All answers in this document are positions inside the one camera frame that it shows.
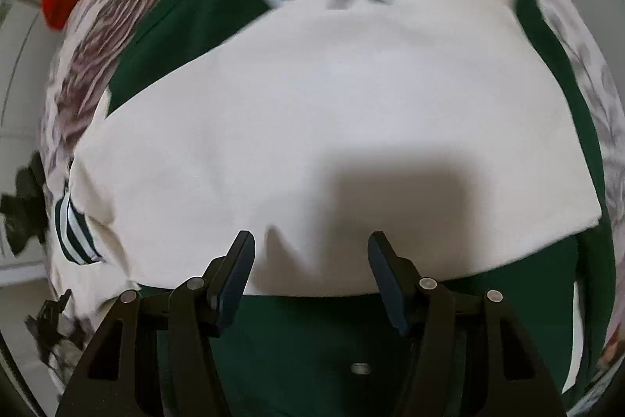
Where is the white wardrobe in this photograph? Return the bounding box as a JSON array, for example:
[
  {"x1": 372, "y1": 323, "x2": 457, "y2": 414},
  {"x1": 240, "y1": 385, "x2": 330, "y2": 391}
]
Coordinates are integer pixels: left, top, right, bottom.
[{"x1": 0, "y1": 0, "x2": 61, "y2": 195}]

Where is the green and cream varsity jacket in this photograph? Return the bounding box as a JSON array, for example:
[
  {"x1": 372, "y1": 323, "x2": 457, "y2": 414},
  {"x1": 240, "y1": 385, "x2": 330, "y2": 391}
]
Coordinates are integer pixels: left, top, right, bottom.
[{"x1": 52, "y1": 0, "x2": 616, "y2": 416}]

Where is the floral fleece bed blanket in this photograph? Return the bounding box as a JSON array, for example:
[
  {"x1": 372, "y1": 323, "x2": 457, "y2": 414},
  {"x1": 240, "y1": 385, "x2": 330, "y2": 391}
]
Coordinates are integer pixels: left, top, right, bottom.
[{"x1": 39, "y1": 0, "x2": 625, "y2": 417}]

